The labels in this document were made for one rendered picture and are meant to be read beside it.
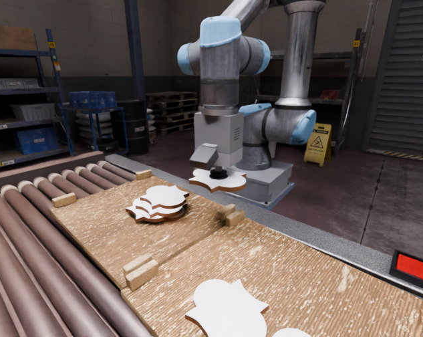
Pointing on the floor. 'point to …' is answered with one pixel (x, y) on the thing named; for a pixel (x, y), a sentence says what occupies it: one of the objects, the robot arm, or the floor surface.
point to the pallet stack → (172, 110)
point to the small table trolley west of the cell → (93, 128)
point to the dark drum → (131, 118)
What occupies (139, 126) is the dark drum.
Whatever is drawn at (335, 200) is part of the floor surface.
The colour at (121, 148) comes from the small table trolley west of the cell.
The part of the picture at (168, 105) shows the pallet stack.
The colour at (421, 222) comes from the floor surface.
